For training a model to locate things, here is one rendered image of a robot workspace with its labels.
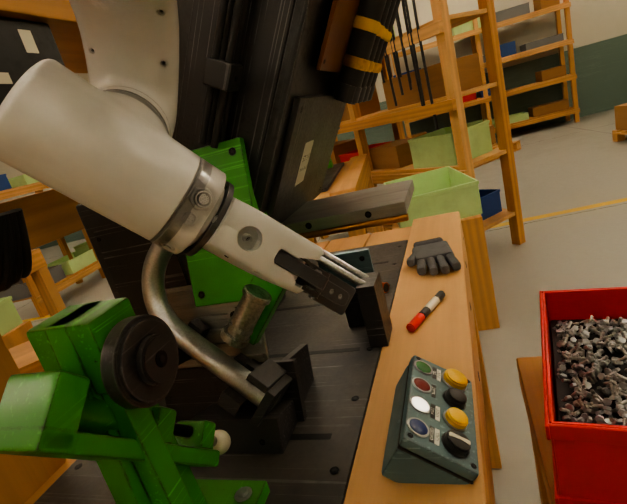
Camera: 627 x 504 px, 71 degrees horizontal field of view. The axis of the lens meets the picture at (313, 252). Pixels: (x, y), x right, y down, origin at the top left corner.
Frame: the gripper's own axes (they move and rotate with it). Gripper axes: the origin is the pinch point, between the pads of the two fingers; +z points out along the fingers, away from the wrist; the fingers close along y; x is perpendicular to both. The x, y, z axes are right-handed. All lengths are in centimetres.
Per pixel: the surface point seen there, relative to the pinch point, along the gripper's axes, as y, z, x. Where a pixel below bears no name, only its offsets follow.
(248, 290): 11.3, -3.8, 4.2
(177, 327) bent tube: 19.2, -6.7, 13.2
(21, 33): 35, -42, -11
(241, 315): 11.7, -2.7, 7.3
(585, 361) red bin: -6.4, 35.0, -8.9
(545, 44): 504, 452, -600
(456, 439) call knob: -9.6, 14.9, 6.8
